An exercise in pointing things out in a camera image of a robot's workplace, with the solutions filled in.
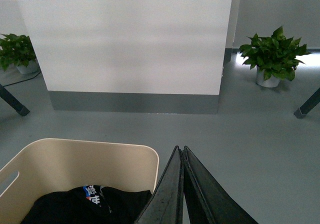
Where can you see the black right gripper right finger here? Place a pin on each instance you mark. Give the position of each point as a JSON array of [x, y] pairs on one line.
[[206, 200]]

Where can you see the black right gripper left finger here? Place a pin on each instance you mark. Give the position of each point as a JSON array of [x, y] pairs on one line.
[[166, 203]]

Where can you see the beige plastic laundry hamper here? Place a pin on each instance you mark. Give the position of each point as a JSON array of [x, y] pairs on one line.
[[56, 165]]

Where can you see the black printed t-shirt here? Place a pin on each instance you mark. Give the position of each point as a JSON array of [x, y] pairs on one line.
[[89, 204]]

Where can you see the dark right rack leg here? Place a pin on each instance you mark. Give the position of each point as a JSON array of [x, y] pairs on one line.
[[312, 101]]

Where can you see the dark rack leg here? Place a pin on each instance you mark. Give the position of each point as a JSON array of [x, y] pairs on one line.
[[312, 101], [13, 102]]

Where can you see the right potted green plant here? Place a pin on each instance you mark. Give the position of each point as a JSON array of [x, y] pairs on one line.
[[274, 57]]

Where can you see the potted green plant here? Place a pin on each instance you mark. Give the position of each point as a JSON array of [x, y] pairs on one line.
[[18, 51], [274, 57]]

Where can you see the dark left rack leg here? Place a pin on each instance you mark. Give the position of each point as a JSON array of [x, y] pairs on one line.
[[13, 102]]

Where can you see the left potted green plant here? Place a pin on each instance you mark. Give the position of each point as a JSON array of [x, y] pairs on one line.
[[18, 51]]

